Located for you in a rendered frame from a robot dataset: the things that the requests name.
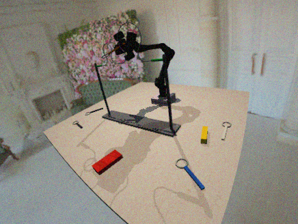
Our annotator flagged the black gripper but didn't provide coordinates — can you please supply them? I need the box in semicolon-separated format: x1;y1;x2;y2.
113;31;135;61

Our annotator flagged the red rectangular block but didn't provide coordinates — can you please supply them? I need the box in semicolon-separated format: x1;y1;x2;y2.
92;150;123;175

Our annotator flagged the yellow rectangular block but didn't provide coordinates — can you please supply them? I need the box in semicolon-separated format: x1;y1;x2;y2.
200;126;208;143

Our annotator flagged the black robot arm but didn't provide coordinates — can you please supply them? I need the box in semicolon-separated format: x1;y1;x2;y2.
115;32;175;97

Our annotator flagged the grey loop with blue handle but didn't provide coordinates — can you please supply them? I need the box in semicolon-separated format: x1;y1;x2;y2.
176;158;205;190

